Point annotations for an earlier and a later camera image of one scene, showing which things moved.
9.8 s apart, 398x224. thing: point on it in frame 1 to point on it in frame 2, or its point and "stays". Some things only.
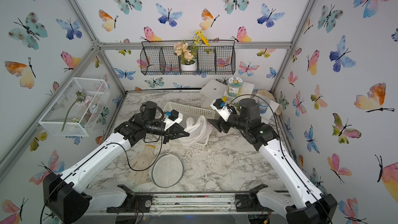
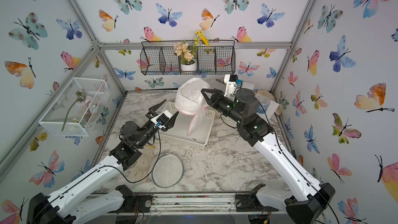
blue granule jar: x=263 y=104 stays
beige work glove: x=140 y=167 stays
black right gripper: x=220 y=125 to x=219 y=100
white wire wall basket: x=76 y=110 stays
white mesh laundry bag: x=167 y=170 stays
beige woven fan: x=267 y=94 stays
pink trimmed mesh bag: x=199 y=132 to x=190 y=100
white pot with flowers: x=185 y=53 stays
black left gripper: x=171 y=134 to x=151 y=110
